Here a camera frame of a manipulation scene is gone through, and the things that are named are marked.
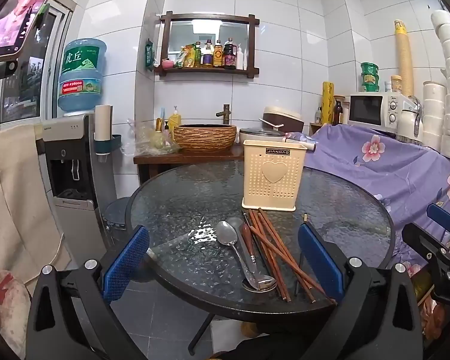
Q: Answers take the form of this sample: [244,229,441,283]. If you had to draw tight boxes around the red patterned cushion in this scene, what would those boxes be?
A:
[0,269,33,360]

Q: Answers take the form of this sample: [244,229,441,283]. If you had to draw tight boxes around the white cable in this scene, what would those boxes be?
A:
[24,230,65,284]

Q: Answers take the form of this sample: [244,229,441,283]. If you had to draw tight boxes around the wooden counter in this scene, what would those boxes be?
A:
[133,145,245,185]

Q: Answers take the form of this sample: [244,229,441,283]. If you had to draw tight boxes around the yellow soap dispenser bottle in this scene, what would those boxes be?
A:
[167,105,182,133]

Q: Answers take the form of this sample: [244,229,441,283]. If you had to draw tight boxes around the brass faucet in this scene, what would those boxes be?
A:
[215,104,233,125]

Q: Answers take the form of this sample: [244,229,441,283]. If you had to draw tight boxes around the purple label bottle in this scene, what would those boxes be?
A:
[202,39,215,68]

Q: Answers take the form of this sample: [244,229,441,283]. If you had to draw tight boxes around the yellow roll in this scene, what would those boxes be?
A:
[321,81,335,125]

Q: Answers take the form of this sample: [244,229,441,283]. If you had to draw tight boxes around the group of brown chopsticks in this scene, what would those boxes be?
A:
[247,207,338,305]

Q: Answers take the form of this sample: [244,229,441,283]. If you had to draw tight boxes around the green hanging packet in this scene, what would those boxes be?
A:
[144,38,157,73]

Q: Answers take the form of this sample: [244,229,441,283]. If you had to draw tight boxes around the tall paper cup stack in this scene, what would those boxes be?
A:
[393,18,416,97]

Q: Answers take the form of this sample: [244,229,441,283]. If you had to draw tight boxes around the grey water dispenser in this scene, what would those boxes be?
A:
[40,114,99,233]

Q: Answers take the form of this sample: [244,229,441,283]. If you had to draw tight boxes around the brown white rice cooker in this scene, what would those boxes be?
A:
[262,106,305,134]

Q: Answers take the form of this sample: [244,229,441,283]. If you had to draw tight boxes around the grey round stool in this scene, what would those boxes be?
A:
[103,196,134,234]

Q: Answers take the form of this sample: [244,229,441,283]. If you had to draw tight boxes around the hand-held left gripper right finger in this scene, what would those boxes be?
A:
[297,222,424,360]

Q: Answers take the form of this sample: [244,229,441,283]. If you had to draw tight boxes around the brown glass bottle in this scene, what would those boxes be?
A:
[333,97,346,125]

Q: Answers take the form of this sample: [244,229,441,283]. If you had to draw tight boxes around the colourful plastic bags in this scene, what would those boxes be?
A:
[408,262,448,346]

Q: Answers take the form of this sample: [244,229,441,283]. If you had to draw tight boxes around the teal cup holder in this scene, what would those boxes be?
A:
[94,134,123,157]

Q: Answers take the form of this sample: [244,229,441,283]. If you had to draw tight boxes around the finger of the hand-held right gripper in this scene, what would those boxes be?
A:
[427,202,450,234]
[401,222,450,268]

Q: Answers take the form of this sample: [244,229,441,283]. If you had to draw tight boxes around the wooden-handled spoon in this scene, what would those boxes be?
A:
[239,222,278,293]

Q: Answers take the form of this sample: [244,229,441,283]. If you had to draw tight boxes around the white microwave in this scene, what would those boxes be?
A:
[344,91,412,129]

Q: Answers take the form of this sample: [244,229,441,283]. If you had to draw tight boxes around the blue water jug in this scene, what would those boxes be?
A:
[57,38,108,117]

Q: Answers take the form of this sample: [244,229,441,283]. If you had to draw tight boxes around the wooden framed mirror shelf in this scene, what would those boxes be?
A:
[155,10,262,80]

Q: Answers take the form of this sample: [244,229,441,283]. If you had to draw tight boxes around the dark soy sauce bottle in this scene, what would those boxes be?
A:
[223,37,237,70]

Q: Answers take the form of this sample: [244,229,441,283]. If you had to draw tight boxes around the beige plastic utensil holder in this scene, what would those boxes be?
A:
[241,139,309,211]

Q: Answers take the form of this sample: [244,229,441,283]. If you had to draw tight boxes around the metal spoon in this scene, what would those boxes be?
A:
[215,217,261,292]

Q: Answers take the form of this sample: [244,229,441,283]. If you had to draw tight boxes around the yellow green snack packet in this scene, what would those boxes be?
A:
[174,44,196,69]

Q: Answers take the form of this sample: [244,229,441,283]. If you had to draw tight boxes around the smartphone showing video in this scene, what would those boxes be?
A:
[0,0,67,61]

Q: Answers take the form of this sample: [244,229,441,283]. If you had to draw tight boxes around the black table leg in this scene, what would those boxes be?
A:
[187,310,215,354]

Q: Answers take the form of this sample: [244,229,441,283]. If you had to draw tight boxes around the beige cloth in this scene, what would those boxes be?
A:
[0,123,73,284]

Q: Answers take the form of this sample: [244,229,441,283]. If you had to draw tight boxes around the clear plastic bag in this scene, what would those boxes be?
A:
[125,118,181,157]

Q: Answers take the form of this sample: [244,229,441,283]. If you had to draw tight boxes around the white paper cup tube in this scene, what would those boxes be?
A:
[94,104,114,155]

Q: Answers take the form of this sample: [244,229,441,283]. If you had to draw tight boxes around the window with white frame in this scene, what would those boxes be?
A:
[0,3,74,125]

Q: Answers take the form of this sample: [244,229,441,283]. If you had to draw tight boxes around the white thermos jug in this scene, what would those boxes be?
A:
[395,97,425,144]

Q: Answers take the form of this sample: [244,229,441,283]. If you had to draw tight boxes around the purple floral cloth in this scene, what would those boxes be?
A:
[284,123,450,268]

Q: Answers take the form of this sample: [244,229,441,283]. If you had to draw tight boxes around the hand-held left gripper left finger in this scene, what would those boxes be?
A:
[24,225,151,360]

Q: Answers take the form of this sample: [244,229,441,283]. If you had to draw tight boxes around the woven wash basin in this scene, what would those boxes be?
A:
[173,123,238,155]

